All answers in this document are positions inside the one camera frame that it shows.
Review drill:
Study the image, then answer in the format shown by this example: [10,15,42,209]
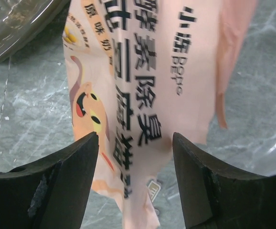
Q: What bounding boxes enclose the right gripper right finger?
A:
[172,133,276,229]

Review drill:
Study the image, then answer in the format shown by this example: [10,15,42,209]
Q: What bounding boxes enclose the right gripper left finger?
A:
[0,132,99,229]

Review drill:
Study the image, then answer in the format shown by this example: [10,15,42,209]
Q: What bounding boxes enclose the pink cat litter bag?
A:
[63,0,257,229]

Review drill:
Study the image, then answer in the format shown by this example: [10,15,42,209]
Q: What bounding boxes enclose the brown plastic litter box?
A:
[0,0,69,63]

